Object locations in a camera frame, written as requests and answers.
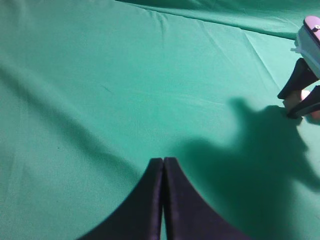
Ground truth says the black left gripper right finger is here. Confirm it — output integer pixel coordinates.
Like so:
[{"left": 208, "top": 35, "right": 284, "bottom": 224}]
[{"left": 163, "top": 157, "right": 250, "bottom": 240}]

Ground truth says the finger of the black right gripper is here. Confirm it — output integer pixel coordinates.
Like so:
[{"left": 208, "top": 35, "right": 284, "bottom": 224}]
[
  {"left": 286, "top": 85, "right": 320, "bottom": 119},
  {"left": 277, "top": 57, "right": 318, "bottom": 100}
]

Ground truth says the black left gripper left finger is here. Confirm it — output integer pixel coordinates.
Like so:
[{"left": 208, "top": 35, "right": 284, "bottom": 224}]
[{"left": 80, "top": 158, "right": 164, "bottom": 240}]

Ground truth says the green cloth backdrop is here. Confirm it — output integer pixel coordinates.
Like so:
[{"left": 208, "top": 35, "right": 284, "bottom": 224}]
[{"left": 0, "top": 0, "right": 320, "bottom": 240}]

